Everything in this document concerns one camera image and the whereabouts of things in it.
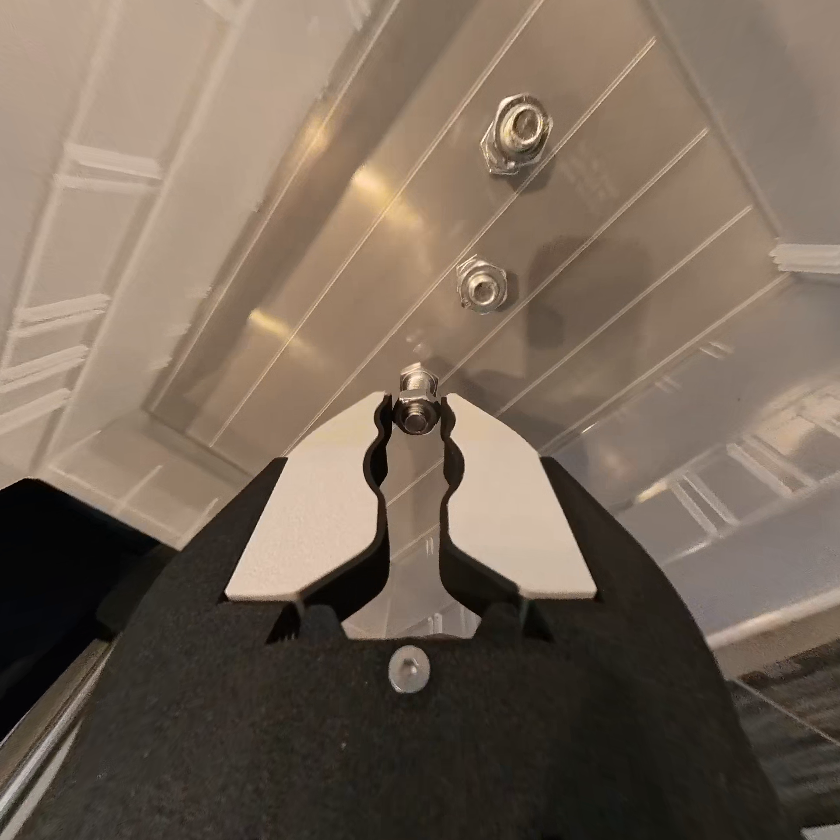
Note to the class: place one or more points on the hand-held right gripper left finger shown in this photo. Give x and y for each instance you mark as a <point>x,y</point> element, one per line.
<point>308,518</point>

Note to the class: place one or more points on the steel hex nut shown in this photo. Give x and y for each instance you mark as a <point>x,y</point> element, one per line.
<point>463,289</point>
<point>401,397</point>
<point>492,154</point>

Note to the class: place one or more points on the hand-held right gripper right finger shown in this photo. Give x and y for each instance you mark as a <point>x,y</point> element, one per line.
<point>518,525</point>

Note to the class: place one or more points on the clear plastic bin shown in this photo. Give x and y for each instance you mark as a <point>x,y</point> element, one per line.
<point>197,197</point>

